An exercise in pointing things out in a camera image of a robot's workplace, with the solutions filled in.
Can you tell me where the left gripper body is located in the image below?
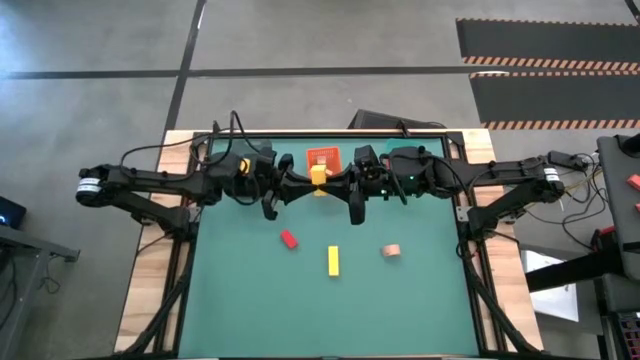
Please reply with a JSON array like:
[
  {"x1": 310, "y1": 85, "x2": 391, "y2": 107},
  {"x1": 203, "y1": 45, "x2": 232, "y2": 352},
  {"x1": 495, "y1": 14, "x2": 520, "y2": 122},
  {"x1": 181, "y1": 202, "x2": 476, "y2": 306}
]
[{"x1": 245, "y1": 148, "x2": 296, "y2": 221}]

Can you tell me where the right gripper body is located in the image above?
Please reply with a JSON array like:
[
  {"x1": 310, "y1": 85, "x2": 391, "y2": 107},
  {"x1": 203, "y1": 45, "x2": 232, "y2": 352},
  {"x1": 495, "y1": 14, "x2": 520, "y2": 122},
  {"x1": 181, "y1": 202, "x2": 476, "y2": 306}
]
[{"x1": 349, "y1": 144, "x2": 397, "y2": 226}]

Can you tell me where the yellow arch block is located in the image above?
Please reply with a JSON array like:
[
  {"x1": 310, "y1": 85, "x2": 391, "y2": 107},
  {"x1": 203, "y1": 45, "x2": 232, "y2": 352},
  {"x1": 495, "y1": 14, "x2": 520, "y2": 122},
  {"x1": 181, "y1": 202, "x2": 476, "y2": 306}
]
[{"x1": 309, "y1": 163, "x2": 330, "y2": 198}]

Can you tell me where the small red block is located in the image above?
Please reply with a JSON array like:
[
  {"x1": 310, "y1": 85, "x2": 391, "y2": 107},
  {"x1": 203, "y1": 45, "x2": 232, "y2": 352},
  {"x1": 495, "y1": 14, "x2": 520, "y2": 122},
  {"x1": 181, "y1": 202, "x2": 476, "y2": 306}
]
[{"x1": 279, "y1": 228, "x2": 300, "y2": 250}]

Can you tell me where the long yellow block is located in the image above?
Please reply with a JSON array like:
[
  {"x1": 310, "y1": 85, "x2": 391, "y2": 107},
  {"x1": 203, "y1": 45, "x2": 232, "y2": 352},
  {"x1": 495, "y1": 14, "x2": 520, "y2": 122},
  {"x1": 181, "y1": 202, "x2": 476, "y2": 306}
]
[{"x1": 327, "y1": 245, "x2": 341, "y2": 278}]

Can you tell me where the orange plastic basket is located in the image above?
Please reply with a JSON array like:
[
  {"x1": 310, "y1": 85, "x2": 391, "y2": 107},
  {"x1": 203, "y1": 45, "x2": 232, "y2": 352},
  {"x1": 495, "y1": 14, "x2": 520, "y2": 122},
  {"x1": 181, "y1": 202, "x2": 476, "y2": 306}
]
[{"x1": 305, "y1": 145, "x2": 344, "y2": 194}]

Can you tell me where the black case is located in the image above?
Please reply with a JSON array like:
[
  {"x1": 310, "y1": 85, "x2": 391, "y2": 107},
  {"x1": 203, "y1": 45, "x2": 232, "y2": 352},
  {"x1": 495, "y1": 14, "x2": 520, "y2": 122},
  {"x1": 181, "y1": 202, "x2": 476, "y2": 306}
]
[{"x1": 348, "y1": 108, "x2": 446, "y2": 131}]

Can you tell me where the black power strip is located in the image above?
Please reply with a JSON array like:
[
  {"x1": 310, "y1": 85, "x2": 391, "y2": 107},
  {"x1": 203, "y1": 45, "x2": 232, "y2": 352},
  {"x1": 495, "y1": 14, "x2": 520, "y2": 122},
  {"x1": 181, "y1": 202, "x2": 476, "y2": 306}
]
[{"x1": 547, "y1": 149, "x2": 590, "y2": 171}]

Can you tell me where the black hazard-striped floor mat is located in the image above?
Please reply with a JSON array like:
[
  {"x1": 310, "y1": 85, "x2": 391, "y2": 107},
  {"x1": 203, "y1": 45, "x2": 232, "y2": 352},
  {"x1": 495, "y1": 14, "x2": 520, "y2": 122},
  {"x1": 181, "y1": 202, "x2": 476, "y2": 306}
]
[
  {"x1": 454, "y1": 17, "x2": 640, "y2": 73},
  {"x1": 468, "y1": 72, "x2": 640, "y2": 131}
]

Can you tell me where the black beam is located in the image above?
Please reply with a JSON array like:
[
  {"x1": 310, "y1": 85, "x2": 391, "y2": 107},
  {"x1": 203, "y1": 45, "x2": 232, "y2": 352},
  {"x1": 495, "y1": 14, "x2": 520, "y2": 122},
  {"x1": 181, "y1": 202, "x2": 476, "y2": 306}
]
[{"x1": 524, "y1": 247, "x2": 626, "y2": 294}]

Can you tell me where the white paper sheet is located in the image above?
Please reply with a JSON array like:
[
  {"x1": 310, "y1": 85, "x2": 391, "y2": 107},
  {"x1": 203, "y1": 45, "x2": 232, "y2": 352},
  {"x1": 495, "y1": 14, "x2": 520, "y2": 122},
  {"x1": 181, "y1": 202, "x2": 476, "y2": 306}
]
[{"x1": 521, "y1": 248, "x2": 581, "y2": 324}]

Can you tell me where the grey station table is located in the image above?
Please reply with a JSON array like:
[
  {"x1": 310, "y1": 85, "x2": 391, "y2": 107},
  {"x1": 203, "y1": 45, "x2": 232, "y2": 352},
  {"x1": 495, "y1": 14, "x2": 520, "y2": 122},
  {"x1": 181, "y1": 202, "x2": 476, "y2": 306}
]
[{"x1": 596, "y1": 133, "x2": 640, "y2": 282}]

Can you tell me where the dark side table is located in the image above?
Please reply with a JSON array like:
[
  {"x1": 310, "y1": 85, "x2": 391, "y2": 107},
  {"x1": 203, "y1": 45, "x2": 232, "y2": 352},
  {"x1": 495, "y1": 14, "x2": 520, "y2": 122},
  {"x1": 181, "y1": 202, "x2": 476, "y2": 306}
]
[{"x1": 0, "y1": 195, "x2": 81, "y2": 346}]

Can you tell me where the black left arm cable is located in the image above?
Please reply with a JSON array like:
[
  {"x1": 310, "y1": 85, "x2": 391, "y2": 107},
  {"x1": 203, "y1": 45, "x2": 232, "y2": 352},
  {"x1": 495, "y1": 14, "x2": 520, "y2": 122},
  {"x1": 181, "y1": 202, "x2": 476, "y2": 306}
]
[{"x1": 119, "y1": 109, "x2": 261, "y2": 169}]

